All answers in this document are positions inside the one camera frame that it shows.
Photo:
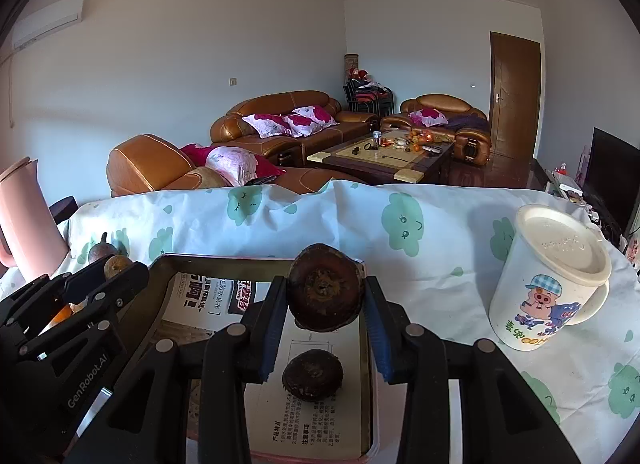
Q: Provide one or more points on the cream cup lid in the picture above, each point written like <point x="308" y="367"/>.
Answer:
<point x="562" y="244"/>

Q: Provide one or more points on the white air conditioner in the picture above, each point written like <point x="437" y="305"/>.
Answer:
<point x="47" y="21"/>

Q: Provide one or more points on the cloud print tablecloth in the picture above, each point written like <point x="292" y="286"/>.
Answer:
<point x="435" y="254"/>

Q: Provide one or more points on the dark chair back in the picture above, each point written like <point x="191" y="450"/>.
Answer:
<point x="62" y="209"/>

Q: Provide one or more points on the orange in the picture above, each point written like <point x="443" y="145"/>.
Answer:
<point x="60" y="318"/>

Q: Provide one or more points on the pale pink pillow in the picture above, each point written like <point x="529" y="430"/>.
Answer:
<point x="230" y="164"/>

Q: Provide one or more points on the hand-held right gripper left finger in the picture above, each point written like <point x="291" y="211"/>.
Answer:
<point x="267" y="344"/>

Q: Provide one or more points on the long brown leather sofa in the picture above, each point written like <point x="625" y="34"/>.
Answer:
<point x="350" y="126"/>

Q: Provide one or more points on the pink kettle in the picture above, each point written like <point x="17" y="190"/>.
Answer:
<point x="27" y="214"/>

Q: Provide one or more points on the white and magenta floral pillow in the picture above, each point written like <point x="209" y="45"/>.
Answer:
<point x="267" y="125"/>
<point x="315" y="115"/>
<point x="302" y="124"/>
<point x="429" y="117"/>

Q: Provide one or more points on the brown leather armchair with blanket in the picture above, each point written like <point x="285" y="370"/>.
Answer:
<point x="440" y="103"/>

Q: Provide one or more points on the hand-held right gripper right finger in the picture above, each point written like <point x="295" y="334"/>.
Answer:
<point x="380" y="344"/>

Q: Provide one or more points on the purple blanket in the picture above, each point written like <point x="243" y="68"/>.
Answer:
<point x="470" y="122"/>

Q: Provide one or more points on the dark television stand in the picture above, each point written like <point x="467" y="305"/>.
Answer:
<point x="545" y="176"/>

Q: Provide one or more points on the brown wooden door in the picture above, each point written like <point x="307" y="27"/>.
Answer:
<point x="515" y="94"/>

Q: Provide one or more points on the tall beige cylinder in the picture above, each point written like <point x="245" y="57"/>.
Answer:
<point x="351" y="64"/>

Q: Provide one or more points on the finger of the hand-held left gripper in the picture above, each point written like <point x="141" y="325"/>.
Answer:
<point x="127" y="286"/>
<point x="85" y="279"/>

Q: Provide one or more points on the stacked black chairs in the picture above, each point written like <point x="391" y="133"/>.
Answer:
<point x="367" y="101"/>

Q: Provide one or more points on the white cartoon pig cup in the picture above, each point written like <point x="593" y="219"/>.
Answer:
<point x="530" y="304"/>

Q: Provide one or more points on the pile of oranges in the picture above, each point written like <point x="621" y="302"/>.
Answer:
<point x="422" y="137"/>

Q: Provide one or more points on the brown leather armchair with pillow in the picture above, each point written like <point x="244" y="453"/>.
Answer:
<point x="145" y="159"/>

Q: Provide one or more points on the black television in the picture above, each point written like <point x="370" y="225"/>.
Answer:
<point x="612" y="174"/>

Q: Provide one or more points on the red plush toys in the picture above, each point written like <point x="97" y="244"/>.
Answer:
<point x="360" y="74"/>

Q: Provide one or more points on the rectangular metal tray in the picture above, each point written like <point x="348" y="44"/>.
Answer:
<point x="155" y="294"/>

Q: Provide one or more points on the wooden coffee table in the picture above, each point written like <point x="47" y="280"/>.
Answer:
<point x="370" y="164"/>

